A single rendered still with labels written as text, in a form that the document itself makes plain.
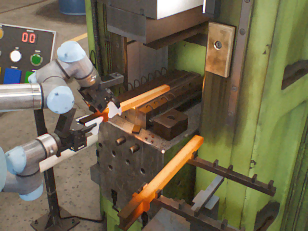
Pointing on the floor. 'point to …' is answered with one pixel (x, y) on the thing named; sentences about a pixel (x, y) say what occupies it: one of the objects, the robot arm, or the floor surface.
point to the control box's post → (41, 126)
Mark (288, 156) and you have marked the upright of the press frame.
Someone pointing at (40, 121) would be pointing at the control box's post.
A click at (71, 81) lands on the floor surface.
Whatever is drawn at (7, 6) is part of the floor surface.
